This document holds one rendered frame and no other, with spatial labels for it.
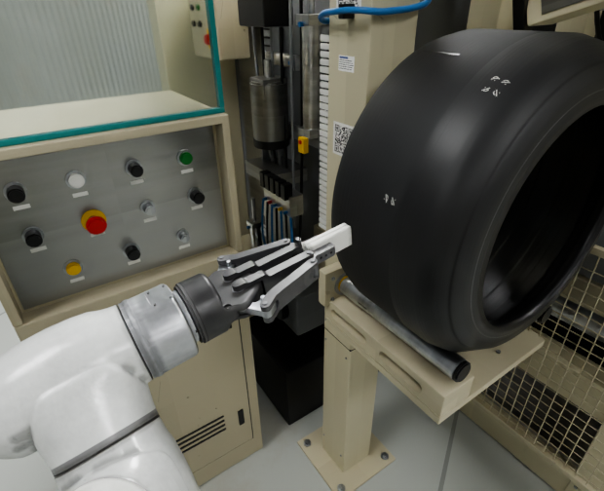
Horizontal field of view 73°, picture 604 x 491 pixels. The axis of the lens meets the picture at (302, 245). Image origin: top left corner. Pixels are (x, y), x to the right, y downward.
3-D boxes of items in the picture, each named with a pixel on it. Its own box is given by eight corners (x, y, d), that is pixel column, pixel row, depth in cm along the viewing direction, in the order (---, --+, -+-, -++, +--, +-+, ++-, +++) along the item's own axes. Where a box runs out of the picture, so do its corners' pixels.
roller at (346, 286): (335, 292, 100) (336, 278, 98) (350, 286, 103) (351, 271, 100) (453, 387, 75) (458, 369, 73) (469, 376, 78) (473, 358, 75)
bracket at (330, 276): (318, 301, 102) (318, 269, 97) (427, 252, 121) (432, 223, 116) (325, 309, 99) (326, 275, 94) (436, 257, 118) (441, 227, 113)
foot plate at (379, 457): (296, 443, 161) (296, 439, 160) (350, 409, 174) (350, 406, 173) (339, 502, 142) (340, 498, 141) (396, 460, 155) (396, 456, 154)
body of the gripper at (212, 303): (189, 312, 41) (268, 272, 45) (163, 273, 47) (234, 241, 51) (207, 360, 46) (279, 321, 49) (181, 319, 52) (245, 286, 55)
